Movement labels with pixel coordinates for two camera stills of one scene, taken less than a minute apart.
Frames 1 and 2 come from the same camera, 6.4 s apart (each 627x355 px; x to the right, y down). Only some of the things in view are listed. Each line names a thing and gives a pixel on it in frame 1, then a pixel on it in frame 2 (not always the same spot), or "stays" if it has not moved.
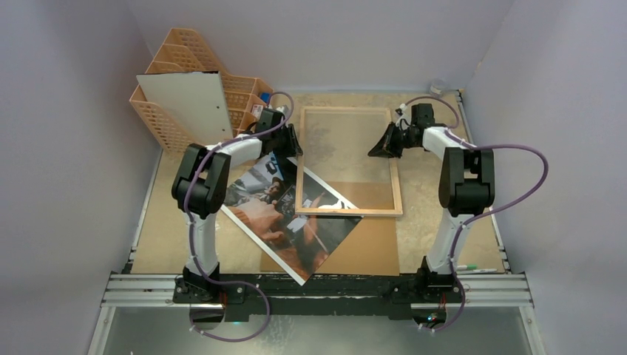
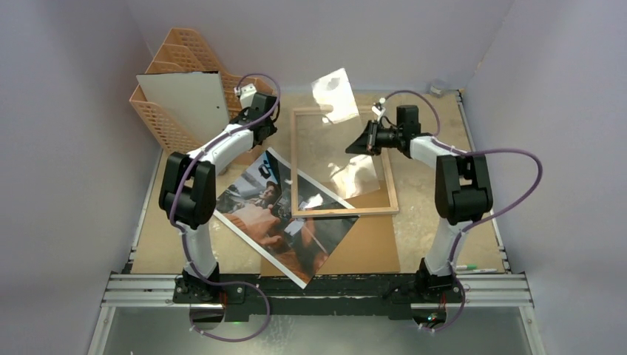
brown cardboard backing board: [372, 247] stays
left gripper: [291, 149] → [273, 129]
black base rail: [280, 296] stays
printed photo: [261, 197] stays
